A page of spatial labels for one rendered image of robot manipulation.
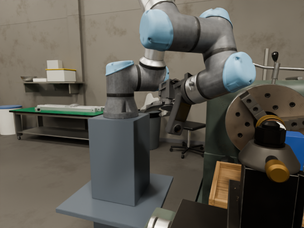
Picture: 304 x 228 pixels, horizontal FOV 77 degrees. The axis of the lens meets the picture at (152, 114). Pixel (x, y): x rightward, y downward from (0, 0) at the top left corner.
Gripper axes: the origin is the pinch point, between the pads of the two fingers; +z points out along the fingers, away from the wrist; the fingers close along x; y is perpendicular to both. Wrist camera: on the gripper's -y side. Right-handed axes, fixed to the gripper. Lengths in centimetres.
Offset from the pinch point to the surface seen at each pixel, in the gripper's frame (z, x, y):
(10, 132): 522, 70, 55
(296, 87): -24, -61, 19
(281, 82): -19, -59, 23
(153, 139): 241, -162, 36
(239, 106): -10.4, -37.4, 8.3
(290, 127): -25, -44, -2
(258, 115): -18.5, -35.2, 2.4
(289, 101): -25, -46, 9
